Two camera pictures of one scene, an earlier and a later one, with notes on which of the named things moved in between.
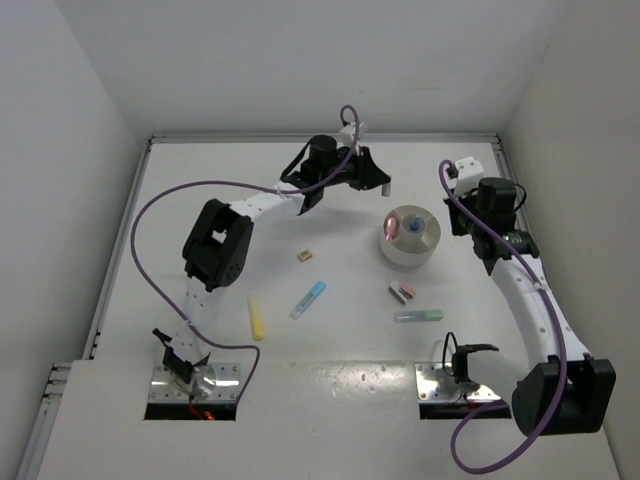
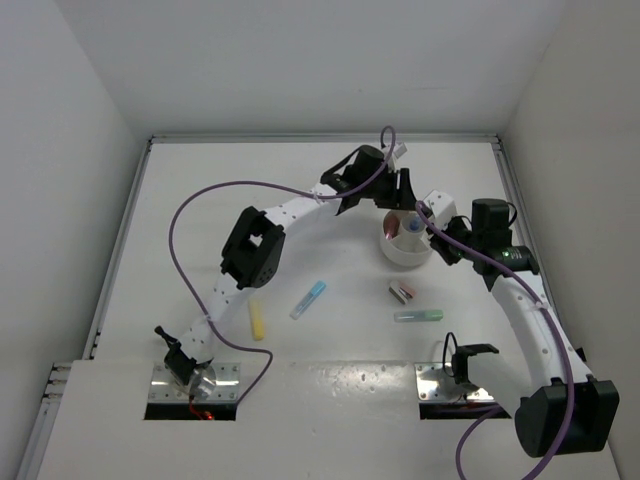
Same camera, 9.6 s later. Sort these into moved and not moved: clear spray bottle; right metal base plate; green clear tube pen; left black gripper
Moved: left black gripper
Not moved: green clear tube pen; clear spray bottle; right metal base plate
